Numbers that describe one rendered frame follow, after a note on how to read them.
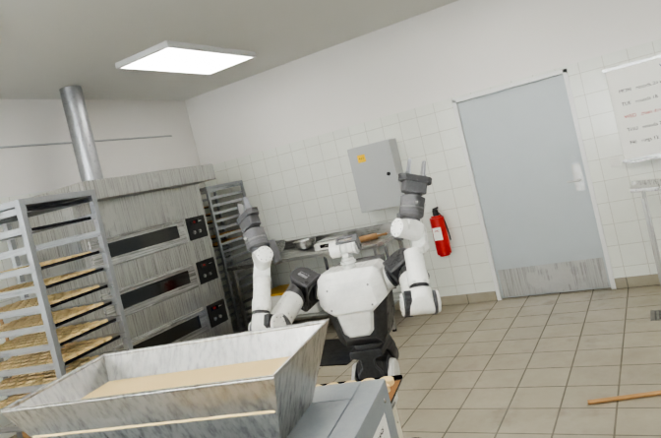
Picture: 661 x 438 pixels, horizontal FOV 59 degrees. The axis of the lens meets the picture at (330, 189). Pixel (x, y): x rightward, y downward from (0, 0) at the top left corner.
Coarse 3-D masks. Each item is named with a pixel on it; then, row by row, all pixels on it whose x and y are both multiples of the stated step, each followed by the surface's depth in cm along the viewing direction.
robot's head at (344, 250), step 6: (330, 246) 226; (336, 246) 225; (342, 246) 225; (348, 246) 224; (330, 252) 226; (336, 252) 225; (342, 252) 226; (348, 252) 225; (354, 252) 224; (342, 258) 228; (348, 258) 225; (354, 258) 229
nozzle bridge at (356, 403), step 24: (336, 384) 119; (360, 384) 116; (384, 384) 114; (312, 408) 109; (336, 408) 106; (360, 408) 104; (384, 408) 111; (312, 432) 99; (336, 432) 96; (360, 432) 96; (384, 432) 107
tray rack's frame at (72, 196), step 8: (72, 192) 286; (80, 192) 291; (88, 192) 296; (24, 200) 259; (32, 200) 263; (40, 200) 267; (48, 200) 272; (56, 200) 276; (64, 200) 304; (72, 200) 303; (0, 208) 260; (8, 208) 258; (8, 224) 320; (8, 240) 320; (16, 248) 321; (16, 256) 320; (16, 264) 319; (16, 280) 320; (24, 280) 322; (24, 296) 320; (0, 360) 301; (16, 432) 300
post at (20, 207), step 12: (24, 204) 258; (24, 216) 257; (24, 228) 256; (24, 240) 257; (36, 264) 258; (36, 276) 257; (36, 288) 257; (48, 312) 258; (48, 324) 257; (48, 336) 258; (60, 360) 259; (60, 372) 258
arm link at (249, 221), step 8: (256, 208) 227; (240, 216) 229; (248, 216) 226; (256, 216) 227; (240, 224) 230; (248, 224) 226; (256, 224) 227; (248, 232) 224; (256, 232) 223; (264, 232) 226; (248, 240) 223
